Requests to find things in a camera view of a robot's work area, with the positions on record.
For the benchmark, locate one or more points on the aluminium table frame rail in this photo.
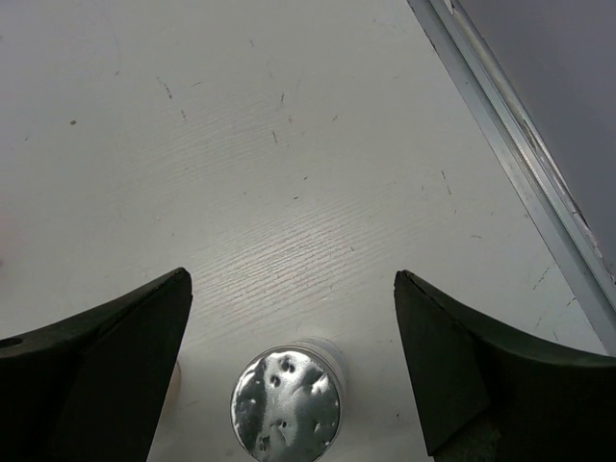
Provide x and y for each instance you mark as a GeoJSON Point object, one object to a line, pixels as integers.
{"type": "Point", "coordinates": [524, 157]}

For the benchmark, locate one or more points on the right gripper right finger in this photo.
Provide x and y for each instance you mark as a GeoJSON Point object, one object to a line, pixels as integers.
{"type": "Point", "coordinates": [486, 391]}

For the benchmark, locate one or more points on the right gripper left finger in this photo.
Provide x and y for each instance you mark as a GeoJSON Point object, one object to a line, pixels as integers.
{"type": "Point", "coordinates": [92, 387]}

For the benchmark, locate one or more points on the silver lid blue label jar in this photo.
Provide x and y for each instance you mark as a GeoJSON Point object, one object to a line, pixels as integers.
{"type": "Point", "coordinates": [288, 403]}

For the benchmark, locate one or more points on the silver lid white powder jar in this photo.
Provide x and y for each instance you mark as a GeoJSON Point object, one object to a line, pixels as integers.
{"type": "Point", "coordinates": [173, 389]}

